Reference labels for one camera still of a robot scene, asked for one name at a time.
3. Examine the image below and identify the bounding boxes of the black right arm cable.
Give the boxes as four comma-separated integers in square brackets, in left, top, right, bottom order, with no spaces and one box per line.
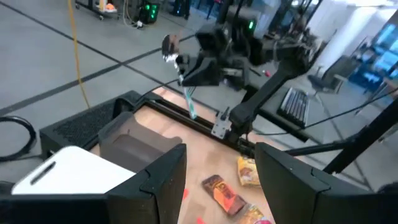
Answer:
[253,88,398,136]

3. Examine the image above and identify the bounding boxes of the black aluminium frame rail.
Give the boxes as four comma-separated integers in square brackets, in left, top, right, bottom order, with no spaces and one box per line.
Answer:
[141,98,257,158]

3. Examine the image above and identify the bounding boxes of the silver spoon teal handle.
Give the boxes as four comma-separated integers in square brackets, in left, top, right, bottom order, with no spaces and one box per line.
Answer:
[160,33,198,121]

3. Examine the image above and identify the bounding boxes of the white plastic bin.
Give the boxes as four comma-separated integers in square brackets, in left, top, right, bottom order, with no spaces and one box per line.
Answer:
[11,145,137,196]

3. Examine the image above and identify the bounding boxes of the coiled black floor cable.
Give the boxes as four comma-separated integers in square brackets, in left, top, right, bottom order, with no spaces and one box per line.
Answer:
[0,115,37,162]

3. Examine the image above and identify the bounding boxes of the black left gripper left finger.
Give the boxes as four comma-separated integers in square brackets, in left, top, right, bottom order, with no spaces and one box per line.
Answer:
[107,143,188,224]

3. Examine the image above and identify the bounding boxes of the silver arm base bracket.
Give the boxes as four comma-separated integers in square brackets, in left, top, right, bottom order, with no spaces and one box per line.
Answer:
[211,107,233,139]

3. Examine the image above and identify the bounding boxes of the black mesh tray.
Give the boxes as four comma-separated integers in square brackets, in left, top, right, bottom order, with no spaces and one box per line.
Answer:
[39,90,147,159]

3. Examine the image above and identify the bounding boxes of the red ramen packet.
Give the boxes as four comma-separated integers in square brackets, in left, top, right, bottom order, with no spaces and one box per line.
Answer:
[238,203,274,224]

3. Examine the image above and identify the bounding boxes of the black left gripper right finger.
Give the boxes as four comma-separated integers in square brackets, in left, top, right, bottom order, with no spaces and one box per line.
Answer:
[254,142,331,224]

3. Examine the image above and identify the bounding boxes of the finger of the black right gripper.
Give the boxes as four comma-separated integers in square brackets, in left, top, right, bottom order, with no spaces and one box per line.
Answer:
[182,57,224,87]
[176,54,192,75]

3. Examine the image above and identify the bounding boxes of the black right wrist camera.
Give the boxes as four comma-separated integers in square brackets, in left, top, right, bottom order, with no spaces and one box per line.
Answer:
[195,23,228,58]

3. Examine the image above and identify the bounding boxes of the black wheeled cart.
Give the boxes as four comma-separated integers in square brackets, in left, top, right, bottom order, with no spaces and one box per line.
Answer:
[74,0,121,21]

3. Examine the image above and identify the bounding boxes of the blue-edged ramen packet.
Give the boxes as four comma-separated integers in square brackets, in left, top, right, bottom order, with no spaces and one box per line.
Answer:
[201,174,248,217]

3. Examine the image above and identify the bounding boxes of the computer keyboard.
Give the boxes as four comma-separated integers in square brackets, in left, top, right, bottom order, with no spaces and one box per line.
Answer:
[276,86,312,128]

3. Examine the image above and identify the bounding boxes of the yellow ramen packet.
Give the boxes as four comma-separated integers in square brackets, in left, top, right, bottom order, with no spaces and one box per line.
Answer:
[237,155,262,188]

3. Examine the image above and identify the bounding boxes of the black frame strut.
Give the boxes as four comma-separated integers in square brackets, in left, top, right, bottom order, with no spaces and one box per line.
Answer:
[322,98,398,175]

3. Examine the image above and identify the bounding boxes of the clear plastic bin right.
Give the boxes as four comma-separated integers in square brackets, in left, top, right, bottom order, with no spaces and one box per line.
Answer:
[98,111,183,174]

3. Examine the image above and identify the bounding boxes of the yellow cable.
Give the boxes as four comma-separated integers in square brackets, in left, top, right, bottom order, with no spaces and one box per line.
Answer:
[67,0,91,109]

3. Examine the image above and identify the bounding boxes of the black computer green lights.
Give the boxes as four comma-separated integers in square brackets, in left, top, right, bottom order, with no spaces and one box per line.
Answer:
[138,1,161,24]

